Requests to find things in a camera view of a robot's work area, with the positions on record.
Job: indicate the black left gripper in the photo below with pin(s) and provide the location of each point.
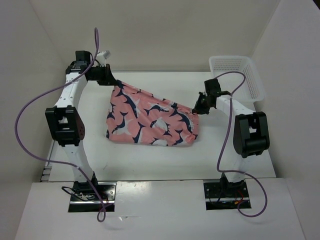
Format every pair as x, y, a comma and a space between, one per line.
108, 79

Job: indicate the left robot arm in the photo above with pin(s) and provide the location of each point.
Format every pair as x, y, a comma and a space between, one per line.
65, 124

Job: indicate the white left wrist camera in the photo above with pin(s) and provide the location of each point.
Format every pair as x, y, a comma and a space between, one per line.
102, 57

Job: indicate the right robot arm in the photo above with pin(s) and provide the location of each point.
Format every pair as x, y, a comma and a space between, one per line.
247, 134

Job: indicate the white plastic basket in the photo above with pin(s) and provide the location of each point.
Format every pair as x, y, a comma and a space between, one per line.
238, 71

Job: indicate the pink shark print shorts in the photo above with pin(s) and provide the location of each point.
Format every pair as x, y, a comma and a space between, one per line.
136, 116

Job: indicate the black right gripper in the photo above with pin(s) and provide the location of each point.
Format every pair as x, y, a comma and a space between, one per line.
198, 109

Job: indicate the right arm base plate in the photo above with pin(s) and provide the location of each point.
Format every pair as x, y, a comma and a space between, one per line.
218, 199

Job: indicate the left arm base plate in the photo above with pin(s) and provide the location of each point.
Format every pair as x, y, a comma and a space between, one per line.
83, 199

